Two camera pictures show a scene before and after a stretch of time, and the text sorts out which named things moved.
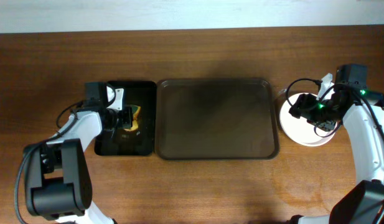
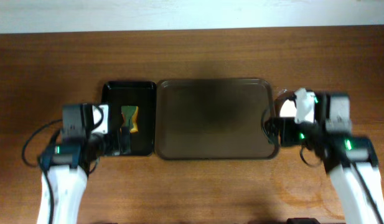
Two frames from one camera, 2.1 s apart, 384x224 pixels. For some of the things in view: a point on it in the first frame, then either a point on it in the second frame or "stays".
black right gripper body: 302,106 -> 279,132
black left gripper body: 126,117 -> 117,142
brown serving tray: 216,119 stays
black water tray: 142,142 stays
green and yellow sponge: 135,109 stays
